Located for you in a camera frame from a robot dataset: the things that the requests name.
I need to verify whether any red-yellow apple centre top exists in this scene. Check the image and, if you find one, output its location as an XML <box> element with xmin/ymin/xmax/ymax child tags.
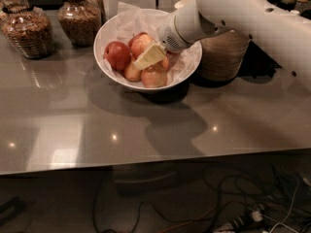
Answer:
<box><xmin>128</xmin><ymin>32</ymin><xmax>154</xmax><ymax>58</ymax></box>

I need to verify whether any yellow-red apple hidden middle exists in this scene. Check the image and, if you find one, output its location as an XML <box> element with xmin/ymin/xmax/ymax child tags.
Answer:
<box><xmin>158</xmin><ymin>56</ymin><xmax>170</xmax><ymax>72</ymax></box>

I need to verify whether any power strip on floor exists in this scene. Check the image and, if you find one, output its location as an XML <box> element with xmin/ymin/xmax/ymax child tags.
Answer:
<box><xmin>212</xmin><ymin>211</ymin><xmax>263</xmax><ymax>233</ymax></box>

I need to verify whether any glass jar with grains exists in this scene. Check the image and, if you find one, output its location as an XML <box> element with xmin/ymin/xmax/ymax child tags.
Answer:
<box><xmin>57</xmin><ymin>0</ymin><xmax>101</xmax><ymax>47</ymax></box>

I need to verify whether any red apple left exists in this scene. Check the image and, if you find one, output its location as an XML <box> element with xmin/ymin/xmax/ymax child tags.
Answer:
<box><xmin>104</xmin><ymin>41</ymin><xmax>131</xmax><ymax>71</ymax></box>

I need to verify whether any white paper bowl liner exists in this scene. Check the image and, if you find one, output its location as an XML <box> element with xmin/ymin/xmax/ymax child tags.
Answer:
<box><xmin>105</xmin><ymin>1</ymin><xmax>203</xmax><ymax>85</ymax></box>

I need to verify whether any yellow apple lower left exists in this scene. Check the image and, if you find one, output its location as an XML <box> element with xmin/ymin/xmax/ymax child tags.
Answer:
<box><xmin>123</xmin><ymin>59</ymin><xmax>142</xmax><ymax>82</ymax></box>

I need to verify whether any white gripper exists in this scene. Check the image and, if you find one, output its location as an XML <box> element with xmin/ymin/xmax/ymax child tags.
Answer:
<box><xmin>133</xmin><ymin>13</ymin><xmax>192</xmax><ymax>70</ymax></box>

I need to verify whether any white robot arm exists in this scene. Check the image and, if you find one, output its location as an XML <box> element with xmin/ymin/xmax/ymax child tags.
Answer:
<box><xmin>135</xmin><ymin>0</ymin><xmax>311</xmax><ymax>89</ymax></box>

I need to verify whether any dark bottle with tan cap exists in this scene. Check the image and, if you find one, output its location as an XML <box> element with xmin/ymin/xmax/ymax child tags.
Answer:
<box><xmin>278</xmin><ymin>0</ymin><xmax>296</xmax><ymax>11</ymax></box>

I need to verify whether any stack of paper bowls front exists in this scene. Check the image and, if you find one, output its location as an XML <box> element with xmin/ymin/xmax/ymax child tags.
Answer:
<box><xmin>197</xmin><ymin>30</ymin><xmax>250</xmax><ymax>83</ymax></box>

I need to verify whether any glass jar with cereal left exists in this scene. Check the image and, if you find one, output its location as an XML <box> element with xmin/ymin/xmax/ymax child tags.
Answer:
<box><xmin>1</xmin><ymin>0</ymin><xmax>54</xmax><ymax>59</ymax></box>

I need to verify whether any black condiment organizer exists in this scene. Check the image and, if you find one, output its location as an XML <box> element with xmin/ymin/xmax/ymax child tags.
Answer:
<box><xmin>238</xmin><ymin>42</ymin><xmax>279</xmax><ymax>79</ymax></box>

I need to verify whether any white ceramic bowl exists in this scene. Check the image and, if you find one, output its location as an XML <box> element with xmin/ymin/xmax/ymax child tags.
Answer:
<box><xmin>93</xmin><ymin>8</ymin><xmax>203</xmax><ymax>93</ymax></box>

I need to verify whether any yellow-red apple front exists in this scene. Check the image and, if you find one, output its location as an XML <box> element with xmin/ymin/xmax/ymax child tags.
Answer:
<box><xmin>141</xmin><ymin>64</ymin><xmax>167</xmax><ymax>88</ymax></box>

